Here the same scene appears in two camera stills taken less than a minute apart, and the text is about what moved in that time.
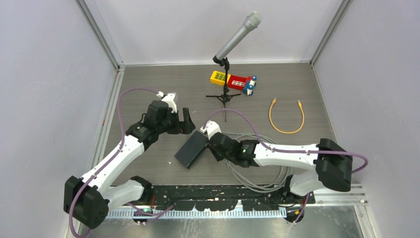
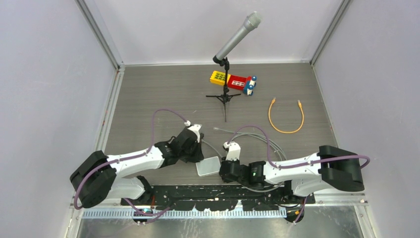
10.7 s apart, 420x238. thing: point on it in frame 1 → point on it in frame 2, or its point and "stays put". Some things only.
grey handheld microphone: (252, 22) stays put
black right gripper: (218, 157) → (237, 161)
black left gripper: (185, 127) → (198, 156)
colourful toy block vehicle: (243, 83) stays put
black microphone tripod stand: (225, 97) stays put
